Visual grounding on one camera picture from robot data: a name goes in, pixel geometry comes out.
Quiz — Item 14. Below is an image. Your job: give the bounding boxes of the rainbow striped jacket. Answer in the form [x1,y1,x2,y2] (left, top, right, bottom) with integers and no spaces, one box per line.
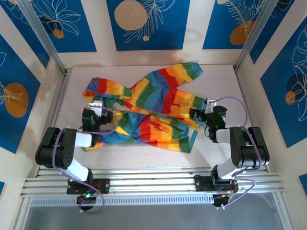
[82,61,204,154]

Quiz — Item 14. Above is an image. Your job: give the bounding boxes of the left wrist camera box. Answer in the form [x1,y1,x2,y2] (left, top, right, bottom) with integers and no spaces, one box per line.
[88,100,104,115]

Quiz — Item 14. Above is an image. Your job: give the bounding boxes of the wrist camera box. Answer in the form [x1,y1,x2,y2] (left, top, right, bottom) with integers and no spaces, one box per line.
[205,97,218,114]
[88,100,104,115]

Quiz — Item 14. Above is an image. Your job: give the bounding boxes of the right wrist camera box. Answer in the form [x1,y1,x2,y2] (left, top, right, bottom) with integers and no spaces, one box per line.
[205,97,218,114]

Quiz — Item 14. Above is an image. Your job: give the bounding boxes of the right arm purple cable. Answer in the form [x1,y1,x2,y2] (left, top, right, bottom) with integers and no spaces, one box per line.
[215,96,262,208]

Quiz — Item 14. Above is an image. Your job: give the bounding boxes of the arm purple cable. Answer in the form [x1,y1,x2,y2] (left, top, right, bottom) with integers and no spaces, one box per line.
[215,96,262,208]
[52,107,118,214]

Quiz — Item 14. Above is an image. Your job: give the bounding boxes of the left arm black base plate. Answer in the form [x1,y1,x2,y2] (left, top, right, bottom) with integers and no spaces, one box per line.
[66,178,110,195]

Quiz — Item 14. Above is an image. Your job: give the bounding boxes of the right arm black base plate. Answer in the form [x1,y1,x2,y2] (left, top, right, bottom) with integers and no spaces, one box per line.
[194,174,239,192]

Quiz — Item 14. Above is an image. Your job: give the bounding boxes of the blue leaf print wall panel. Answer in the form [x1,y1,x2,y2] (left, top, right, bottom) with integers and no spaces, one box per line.
[249,0,307,65]
[30,0,97,53]
[0,0,50,69]
[260,63,307,149]
[0,33,41,154]

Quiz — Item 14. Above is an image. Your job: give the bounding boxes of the aluminium mounting rail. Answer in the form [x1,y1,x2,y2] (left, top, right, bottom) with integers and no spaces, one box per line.
[20,167,285,198]

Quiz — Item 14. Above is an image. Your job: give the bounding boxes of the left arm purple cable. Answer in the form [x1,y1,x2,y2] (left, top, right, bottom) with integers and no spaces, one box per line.
[52,107,118,214]

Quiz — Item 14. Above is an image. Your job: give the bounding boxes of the grey slotted cable duct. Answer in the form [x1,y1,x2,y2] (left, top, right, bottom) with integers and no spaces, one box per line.
[31,195,276,207]

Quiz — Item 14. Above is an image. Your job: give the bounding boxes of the aluminium corner post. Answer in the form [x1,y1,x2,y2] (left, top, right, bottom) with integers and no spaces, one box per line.
[18,0,68,75]
[234,0,276,71]

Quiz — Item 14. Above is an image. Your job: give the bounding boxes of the blue wall panel orange circle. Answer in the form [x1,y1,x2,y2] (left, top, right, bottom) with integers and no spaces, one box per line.
[202,0,267,50]

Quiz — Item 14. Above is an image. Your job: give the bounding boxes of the blue wall panel beige circle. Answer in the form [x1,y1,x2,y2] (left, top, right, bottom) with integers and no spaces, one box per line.
[106,0,191,51]

